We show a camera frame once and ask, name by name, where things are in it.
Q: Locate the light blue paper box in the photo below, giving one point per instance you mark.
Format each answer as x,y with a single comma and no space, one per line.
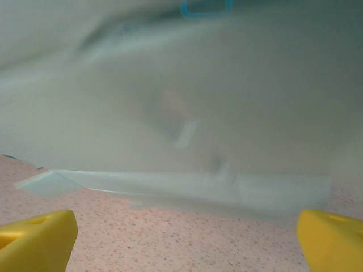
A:
181,190

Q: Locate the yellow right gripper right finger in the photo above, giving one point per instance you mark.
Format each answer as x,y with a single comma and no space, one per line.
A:
331,243

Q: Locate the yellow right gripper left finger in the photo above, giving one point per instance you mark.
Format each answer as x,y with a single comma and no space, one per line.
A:
37,243

